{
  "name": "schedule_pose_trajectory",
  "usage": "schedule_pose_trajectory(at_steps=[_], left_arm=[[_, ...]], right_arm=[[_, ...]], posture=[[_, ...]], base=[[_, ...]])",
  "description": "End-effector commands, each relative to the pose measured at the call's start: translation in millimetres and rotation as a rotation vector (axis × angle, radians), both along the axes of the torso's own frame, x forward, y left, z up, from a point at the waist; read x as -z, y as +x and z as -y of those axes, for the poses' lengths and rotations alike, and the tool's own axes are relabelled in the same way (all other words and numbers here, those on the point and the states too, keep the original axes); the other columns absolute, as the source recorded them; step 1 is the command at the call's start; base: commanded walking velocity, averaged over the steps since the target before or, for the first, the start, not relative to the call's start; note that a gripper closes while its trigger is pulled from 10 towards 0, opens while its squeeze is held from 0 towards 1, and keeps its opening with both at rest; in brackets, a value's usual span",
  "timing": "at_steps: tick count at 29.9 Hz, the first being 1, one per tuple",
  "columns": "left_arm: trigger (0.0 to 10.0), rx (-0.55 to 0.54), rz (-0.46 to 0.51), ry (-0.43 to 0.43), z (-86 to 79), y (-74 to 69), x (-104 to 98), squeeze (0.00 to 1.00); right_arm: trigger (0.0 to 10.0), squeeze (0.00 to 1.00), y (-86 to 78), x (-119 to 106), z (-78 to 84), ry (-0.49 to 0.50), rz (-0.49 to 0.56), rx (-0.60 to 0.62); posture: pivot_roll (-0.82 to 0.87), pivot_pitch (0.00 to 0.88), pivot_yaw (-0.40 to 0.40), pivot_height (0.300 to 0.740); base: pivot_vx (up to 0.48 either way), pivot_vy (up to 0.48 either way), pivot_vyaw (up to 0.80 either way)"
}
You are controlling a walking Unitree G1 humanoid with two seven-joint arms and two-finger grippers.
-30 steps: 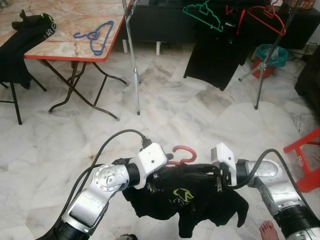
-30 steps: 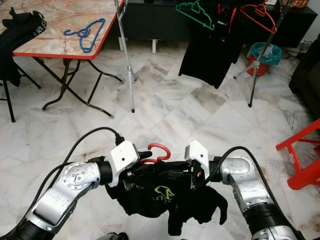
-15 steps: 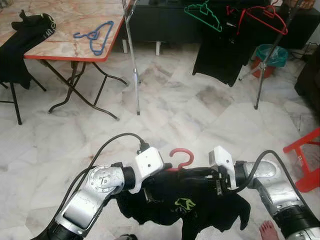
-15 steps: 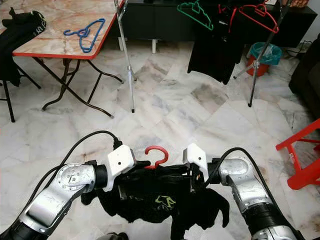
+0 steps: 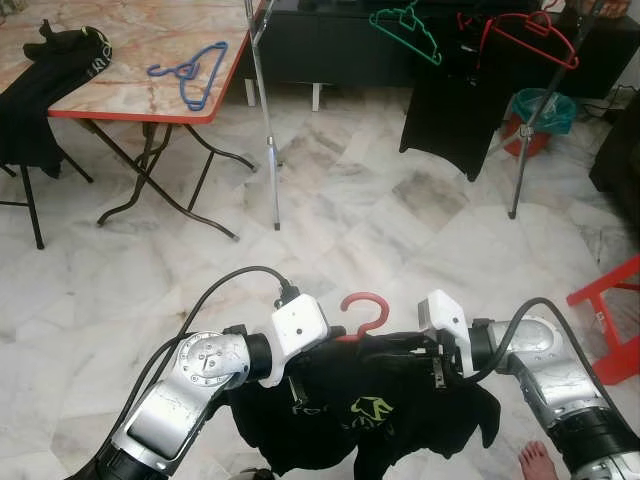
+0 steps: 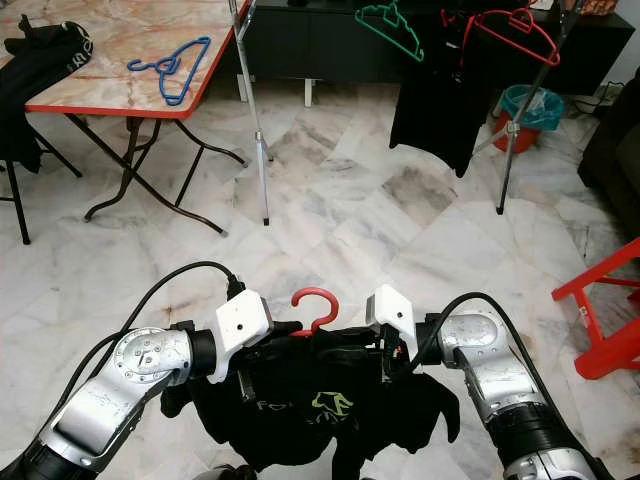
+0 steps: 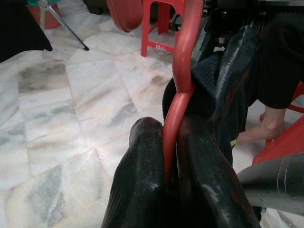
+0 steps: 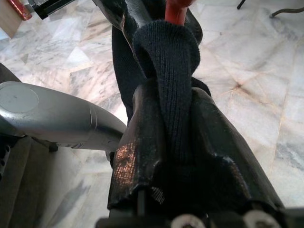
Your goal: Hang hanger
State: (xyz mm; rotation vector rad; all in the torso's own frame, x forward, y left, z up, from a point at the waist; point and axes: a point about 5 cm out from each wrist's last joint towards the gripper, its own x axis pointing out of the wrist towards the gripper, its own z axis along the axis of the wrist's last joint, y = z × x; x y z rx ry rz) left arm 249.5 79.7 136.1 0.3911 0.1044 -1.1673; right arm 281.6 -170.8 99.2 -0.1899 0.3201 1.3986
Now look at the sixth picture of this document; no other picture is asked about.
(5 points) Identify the black shirt with green logo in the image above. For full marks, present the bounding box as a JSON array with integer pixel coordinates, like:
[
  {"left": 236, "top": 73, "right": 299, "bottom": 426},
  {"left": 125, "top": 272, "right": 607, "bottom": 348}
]
[{"left": 160, "top": 325, "right": 461, "bottom": 480}]

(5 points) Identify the blue plastic hanger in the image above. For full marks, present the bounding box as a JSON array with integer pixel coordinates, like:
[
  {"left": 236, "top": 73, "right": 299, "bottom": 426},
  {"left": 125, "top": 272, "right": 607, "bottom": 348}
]
[{"left": 127, "top": 35, "right": 213, "bottom": 106}]

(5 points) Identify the green plastic hanger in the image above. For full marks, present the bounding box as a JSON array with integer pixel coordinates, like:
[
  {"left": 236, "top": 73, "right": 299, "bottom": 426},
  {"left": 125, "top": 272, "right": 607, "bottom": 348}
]
[{"left": 355, "top": 0, "right": 426, "bottom": 63}]

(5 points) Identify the red plastic stool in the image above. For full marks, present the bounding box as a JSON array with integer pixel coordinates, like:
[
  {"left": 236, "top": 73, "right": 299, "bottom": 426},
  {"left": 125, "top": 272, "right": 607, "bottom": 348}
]
[{"left": 550, "top": 235, "right": 640, "bottom": 383}]

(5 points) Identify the black metal chair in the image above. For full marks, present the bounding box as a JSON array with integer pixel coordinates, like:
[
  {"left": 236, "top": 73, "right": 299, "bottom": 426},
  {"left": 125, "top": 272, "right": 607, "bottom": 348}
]
[{"left": 0, "top": 130, "right": 83, "bottom": 248}]

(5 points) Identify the red bucket with teal bag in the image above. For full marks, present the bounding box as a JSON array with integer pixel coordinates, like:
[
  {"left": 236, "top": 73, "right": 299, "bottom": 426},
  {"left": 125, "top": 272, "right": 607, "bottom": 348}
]
[{"left": 493, "top": 84, "right": 564, "bottom": 153}]

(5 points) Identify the black TV console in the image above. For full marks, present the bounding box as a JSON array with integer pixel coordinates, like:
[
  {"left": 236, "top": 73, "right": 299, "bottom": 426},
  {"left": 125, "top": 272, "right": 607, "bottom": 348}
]
[{"left": 240, "top": 0, "right": 636, "bottom": 96}]

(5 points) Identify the marble top folding table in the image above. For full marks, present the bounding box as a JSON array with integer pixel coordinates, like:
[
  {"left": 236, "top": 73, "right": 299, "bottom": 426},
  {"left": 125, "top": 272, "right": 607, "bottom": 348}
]
[{"left": 0, "top": 0, "right": 251, "bottom": 236}]

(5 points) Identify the black garment with white print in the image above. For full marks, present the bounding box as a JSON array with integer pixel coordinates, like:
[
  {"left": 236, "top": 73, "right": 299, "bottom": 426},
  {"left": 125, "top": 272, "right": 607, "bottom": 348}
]
[{"left": 0, "top": 15, "right": 96, "bottom": 176}]

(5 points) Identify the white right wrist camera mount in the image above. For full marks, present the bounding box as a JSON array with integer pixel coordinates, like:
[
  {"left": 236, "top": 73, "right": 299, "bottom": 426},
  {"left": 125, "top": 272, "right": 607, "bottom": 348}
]
[{"left": 365, "top": 285, "right": 421, "bottom": 366}]

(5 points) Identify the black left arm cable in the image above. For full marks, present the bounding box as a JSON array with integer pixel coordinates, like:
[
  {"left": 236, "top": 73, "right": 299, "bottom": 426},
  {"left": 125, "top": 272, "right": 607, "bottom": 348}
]
[{"left": 55, "top": 260, "right": 249, "bottom": 426}]

